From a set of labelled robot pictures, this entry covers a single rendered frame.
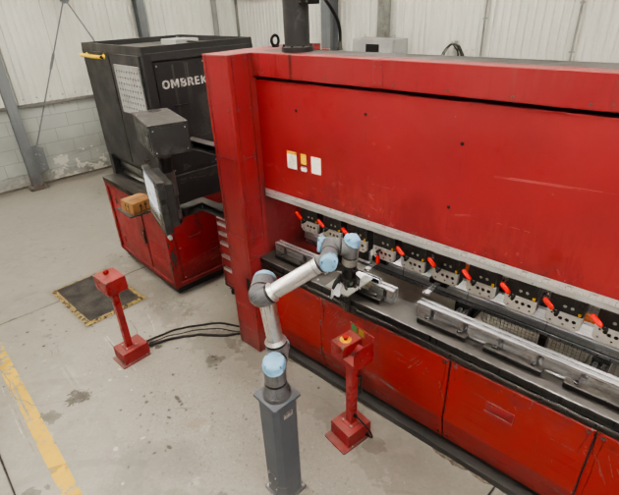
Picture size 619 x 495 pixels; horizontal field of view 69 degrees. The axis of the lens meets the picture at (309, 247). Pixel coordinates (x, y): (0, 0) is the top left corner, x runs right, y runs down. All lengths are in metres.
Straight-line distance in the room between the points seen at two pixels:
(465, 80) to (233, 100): 1.44
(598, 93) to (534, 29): 4.54
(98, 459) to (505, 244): 2.80
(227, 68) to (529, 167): 1.79
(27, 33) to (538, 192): 7.81
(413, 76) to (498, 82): 0.41
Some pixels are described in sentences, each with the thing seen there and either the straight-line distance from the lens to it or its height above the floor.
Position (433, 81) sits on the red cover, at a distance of 2.30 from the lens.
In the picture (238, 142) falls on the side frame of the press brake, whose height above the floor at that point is 1.77.
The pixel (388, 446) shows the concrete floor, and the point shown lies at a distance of 3.26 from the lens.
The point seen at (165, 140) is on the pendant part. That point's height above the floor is 1.85.
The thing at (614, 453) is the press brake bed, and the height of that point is 0.69.
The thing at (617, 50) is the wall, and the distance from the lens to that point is 6.29.
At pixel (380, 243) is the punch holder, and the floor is 1.28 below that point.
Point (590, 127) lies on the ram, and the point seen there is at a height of 2.10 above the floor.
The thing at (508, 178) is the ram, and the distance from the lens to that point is 2.25.
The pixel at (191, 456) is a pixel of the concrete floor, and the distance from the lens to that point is 3.33.
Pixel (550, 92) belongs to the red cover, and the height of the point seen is 2.21.
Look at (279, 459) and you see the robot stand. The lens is 2.72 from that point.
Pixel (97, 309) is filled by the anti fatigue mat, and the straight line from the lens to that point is 4.88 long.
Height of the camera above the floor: 2.56
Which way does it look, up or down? 28 degrees down
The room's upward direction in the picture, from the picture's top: 2 degrees counter-clockwise
